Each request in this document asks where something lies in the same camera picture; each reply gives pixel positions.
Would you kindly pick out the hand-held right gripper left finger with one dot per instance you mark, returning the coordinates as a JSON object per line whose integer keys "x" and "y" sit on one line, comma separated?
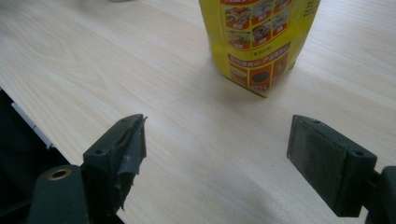
{"x": 109, "y": 168}

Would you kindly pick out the yellow seasoning pouch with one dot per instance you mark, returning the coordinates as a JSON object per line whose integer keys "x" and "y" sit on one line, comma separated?
{"x": 249, "y": 40}

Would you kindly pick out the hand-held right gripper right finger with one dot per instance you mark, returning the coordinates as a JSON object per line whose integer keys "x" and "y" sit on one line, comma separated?
{"x": 323, "y": 168}

